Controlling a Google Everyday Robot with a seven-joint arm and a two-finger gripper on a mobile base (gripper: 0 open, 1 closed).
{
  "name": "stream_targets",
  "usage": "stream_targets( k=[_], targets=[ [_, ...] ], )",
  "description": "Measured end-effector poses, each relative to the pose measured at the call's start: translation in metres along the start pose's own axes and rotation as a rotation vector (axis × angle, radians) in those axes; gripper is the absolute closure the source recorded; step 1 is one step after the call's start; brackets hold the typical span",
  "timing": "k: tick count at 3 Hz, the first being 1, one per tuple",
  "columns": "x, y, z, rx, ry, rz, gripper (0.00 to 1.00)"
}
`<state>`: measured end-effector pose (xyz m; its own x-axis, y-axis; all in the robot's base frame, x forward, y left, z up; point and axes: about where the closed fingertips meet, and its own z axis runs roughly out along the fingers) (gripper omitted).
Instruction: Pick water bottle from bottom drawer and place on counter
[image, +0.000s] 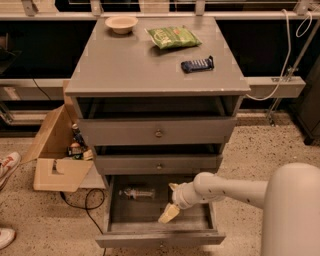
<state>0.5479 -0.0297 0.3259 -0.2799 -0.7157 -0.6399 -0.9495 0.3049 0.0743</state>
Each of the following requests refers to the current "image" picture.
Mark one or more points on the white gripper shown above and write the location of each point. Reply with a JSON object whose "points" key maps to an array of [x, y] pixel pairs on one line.
{"points": [[180, 197]]}

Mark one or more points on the clear plastic water bottle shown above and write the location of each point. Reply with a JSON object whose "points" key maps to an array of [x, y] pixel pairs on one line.
{"points": [[137, 194]]}

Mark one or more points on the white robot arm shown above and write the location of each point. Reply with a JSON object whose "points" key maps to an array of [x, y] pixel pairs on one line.
{"points": [[290, 201]]}

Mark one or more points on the grey open bottom drawer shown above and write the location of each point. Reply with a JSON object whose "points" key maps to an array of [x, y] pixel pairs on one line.
{"points": [[134, 223]]}

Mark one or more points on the grey middle drawer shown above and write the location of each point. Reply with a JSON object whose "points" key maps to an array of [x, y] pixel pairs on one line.
{"points": [[157, 164]]}

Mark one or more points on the grey top drawer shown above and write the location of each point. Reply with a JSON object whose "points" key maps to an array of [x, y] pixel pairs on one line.
{"points": [[123, 132]]}

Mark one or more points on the grey wooden drawer cabinet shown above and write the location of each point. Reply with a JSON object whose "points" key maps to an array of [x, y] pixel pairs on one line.
{"points": [[129, 77]]}

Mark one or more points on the items inside cardboard box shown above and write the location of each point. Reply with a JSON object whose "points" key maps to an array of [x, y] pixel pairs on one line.
{"points": [[78, 149]]}

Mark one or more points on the open cardboard box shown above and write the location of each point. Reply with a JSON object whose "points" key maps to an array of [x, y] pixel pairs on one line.
{"points": [[55, 171]]}

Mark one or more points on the dark blue snack bar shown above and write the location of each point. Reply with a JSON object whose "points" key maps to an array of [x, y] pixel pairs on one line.
{"points": [[192, 66]]}

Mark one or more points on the green chip bag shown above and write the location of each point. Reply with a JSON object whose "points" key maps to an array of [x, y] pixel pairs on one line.
{"points": [[173, 37]]}

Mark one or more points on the white red sneaker upper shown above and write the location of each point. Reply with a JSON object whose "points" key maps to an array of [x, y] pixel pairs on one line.
{"points": [[7, 166]]}

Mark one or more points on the white sneaker lower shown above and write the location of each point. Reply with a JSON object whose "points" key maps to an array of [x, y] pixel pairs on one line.
{"points": [[7, 236]]}

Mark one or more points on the beige bowl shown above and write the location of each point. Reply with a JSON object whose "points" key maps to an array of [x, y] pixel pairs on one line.
{"points": [[121, 24]]}

